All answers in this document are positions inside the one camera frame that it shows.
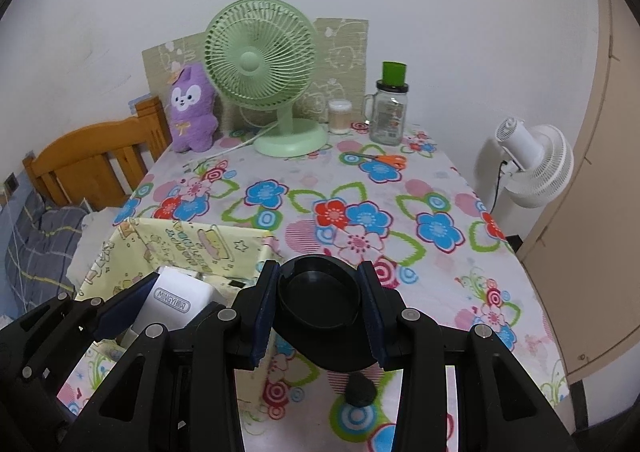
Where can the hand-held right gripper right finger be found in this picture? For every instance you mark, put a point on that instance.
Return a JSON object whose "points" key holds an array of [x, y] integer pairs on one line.
{"points": [[372, 317]]}

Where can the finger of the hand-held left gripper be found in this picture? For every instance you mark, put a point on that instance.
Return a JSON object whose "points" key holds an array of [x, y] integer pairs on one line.
{"points": [[122, 307]]}

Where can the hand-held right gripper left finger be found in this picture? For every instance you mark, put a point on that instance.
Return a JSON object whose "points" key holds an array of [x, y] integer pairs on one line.
{"points": [[264, 312]]}

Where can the black round lid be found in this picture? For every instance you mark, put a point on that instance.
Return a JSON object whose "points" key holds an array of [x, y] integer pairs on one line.
{"points": [[320, 292]]}

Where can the yellow printed fabric storage box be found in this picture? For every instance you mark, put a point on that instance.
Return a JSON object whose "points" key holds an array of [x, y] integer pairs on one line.
{"points": [[200, 239]]}

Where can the black key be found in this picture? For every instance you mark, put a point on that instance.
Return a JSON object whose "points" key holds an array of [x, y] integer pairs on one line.
{"points": [[360, 389]]}

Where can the floral tablecloth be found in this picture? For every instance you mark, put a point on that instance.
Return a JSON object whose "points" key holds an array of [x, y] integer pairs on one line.
{"points": [[400, 242]]}

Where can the plaid grey bedding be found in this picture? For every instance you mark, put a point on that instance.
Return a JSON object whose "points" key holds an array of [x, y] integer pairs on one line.
{"points": [[45, 242]]}

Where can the cotton swab container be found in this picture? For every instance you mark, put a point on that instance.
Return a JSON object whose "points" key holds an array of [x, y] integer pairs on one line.
{"points": [[340, 116]]}

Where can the glass jar with green lid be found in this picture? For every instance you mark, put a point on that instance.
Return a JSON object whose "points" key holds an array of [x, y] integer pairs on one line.
{"points": [[390, 111]]}

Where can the purple plush toy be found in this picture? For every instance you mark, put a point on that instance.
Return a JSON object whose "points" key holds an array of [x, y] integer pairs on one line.
{"points": [[192, 106]]}

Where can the white standing fan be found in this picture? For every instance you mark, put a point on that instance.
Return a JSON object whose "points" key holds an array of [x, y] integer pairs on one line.
{"points": [[537, 161]]}

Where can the green desk fan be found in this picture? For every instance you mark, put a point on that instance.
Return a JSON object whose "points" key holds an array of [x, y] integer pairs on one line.
{"points": [[255, 61]]}

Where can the beige printed board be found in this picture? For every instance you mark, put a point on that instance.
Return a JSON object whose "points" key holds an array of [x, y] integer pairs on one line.
{"points": [[345, 61]]}

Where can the beige door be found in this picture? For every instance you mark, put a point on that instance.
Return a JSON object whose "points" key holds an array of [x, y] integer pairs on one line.
{"points": [[600, 182]]}

